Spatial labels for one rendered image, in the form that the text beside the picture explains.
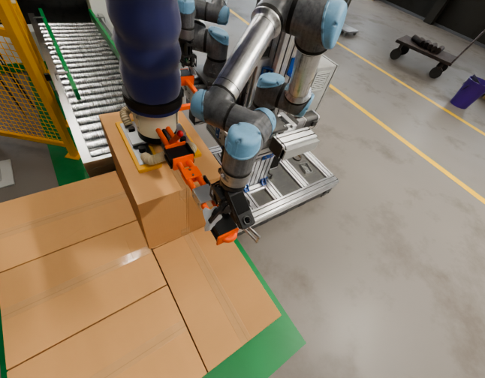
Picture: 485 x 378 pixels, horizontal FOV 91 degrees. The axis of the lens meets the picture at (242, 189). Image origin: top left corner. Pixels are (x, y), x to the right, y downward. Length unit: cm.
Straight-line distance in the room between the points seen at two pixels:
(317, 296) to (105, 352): 139
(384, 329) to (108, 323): 179
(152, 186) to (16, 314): 75
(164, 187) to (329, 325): 150
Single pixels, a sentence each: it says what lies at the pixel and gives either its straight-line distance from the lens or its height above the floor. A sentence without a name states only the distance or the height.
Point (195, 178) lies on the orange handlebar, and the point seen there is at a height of 106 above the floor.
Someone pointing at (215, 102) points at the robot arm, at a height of 142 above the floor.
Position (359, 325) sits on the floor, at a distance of 213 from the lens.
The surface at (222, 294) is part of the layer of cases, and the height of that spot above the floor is 54.
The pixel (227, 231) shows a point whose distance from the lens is 75.
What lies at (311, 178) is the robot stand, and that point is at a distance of 235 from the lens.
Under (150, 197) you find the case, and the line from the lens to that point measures 101.
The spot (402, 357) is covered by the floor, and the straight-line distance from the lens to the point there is 226.
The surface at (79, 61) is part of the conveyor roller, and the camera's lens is 290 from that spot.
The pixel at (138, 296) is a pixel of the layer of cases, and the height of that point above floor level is 54.
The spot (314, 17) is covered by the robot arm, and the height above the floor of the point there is 158.
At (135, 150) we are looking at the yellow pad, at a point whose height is 97.
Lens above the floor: 175
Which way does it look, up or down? 50 degrees down
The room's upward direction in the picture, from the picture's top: 16 degrees clockwise
